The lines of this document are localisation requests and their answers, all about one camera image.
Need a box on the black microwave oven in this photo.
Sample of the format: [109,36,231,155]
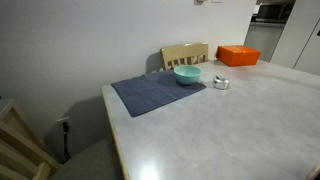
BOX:
[254,2,296,24]

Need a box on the white wall outlet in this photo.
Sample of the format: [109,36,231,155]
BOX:
[56,116,71,125]

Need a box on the dark blue cloth mat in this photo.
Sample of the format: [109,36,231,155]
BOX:
[110,69,207,118]

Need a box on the black plug with cable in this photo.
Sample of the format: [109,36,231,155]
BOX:
[61,121,72,161]

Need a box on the orange box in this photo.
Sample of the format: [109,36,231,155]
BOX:
[214,45,262,67]

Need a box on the white tall cabinet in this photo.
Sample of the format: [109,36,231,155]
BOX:
[269,0,320,76]

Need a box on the teal ceramic bowl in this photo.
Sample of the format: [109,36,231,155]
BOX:
[173,64,203,86]

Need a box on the wooden chair frame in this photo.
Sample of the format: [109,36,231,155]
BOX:
[0,99,62,180]

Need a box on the grey kitchen counter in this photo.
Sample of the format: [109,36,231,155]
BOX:
[243,21,287,63]

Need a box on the silver round tin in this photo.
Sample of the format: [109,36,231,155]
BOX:
[212,78,230,90]

